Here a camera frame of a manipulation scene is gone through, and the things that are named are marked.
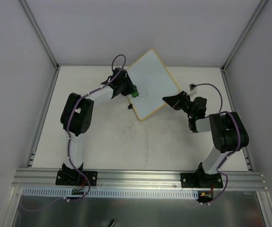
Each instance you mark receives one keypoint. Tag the white board with yellow frame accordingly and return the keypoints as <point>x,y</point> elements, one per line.
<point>153,82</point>

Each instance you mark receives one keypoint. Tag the right aluminium frame post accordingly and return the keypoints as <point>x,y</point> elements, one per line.
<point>249,25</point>

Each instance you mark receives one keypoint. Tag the left aluminium frame post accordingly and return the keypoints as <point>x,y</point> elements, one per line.
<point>30,16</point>

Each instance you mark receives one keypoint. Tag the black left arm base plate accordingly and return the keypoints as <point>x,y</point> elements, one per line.
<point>73,178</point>

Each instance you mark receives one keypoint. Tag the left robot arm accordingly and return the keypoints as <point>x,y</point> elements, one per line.
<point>77,114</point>

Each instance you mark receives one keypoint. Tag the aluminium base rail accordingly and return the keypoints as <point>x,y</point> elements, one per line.
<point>137,179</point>

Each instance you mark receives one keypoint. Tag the green whiteboard eraser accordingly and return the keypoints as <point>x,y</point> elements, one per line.
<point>135,92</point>

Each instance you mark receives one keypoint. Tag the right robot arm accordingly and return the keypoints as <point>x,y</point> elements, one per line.
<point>228,137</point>

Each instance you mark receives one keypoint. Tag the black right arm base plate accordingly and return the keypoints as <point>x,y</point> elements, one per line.
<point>193,180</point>

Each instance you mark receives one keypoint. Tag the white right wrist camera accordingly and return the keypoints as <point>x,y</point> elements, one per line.
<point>193,89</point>

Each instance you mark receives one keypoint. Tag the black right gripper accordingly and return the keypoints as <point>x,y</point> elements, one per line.
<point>179,102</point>

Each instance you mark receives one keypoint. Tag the white slotted cable duct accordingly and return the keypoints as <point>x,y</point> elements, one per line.
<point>111,193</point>

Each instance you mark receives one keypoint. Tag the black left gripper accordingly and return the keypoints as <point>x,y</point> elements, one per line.
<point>128,84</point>

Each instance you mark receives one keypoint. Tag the aluminium frame post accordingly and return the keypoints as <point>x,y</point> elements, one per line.
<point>249,25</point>
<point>30,16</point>

